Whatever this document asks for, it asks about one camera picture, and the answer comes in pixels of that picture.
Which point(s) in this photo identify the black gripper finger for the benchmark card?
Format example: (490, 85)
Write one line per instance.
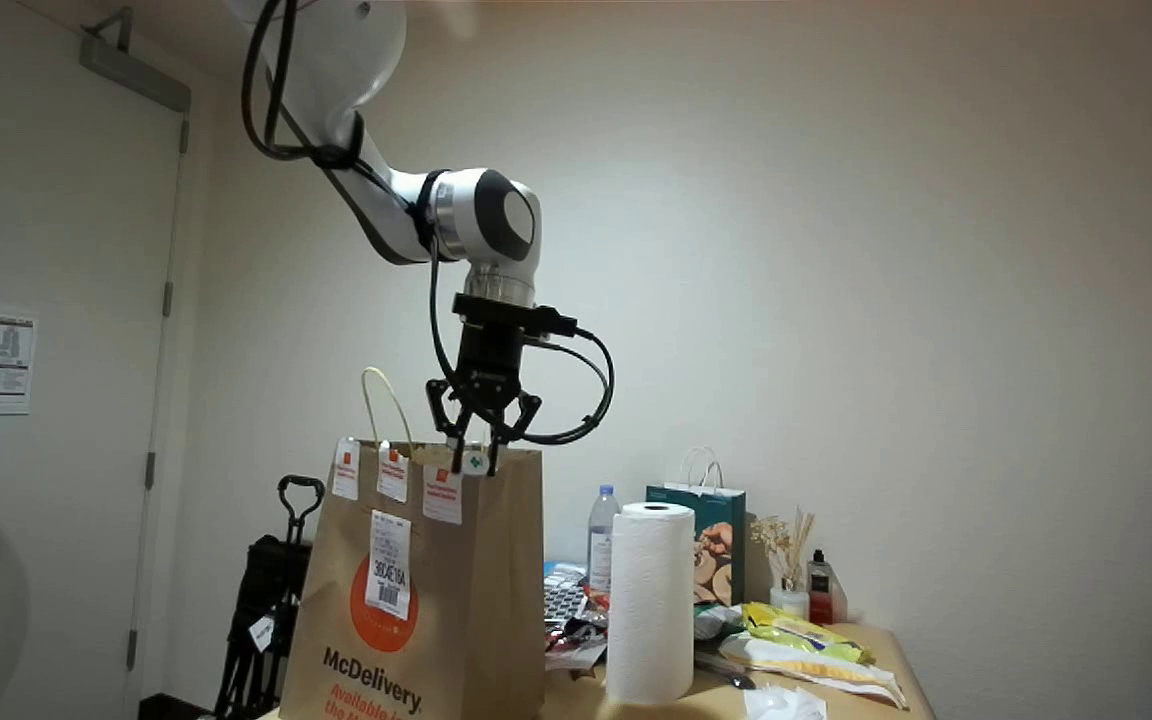
(450, 408)
(516, 422)

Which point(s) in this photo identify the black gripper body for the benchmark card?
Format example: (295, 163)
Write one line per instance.
(495, 348)

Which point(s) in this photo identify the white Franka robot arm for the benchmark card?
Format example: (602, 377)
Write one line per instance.
(468, 221)

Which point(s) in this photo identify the clear plastic water bottle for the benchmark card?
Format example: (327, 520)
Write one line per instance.
(602, 546)

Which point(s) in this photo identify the brown paper carrier bag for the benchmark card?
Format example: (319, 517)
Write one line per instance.
(468, 603)

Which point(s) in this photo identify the green gift bag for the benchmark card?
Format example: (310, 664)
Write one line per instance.
(719, 546)

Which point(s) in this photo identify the small red bottle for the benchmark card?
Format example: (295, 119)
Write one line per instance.
(823, 592)

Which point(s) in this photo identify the grey keyboard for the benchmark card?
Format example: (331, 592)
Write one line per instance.
(564, 603)

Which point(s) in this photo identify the white paper towel roll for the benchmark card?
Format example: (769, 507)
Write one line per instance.
(648, 603)

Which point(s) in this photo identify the black folding cart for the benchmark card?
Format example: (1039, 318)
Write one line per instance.
(263, 572)

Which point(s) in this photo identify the white tag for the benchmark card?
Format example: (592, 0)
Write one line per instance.
(263, 635)

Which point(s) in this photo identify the reed diffuser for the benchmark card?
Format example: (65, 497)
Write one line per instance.
(785, 562)

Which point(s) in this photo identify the yellow snack packet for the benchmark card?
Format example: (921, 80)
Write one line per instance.
(798, 629)

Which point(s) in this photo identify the clear plastic wrapper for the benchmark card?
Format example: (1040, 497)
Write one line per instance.
(783, 706)

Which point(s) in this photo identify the white snack packet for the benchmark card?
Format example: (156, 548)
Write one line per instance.
(830, 674)

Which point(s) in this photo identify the white door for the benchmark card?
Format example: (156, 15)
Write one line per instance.
(70, 243)

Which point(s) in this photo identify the grey door closer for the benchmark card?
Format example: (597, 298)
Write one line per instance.
(138, 71)

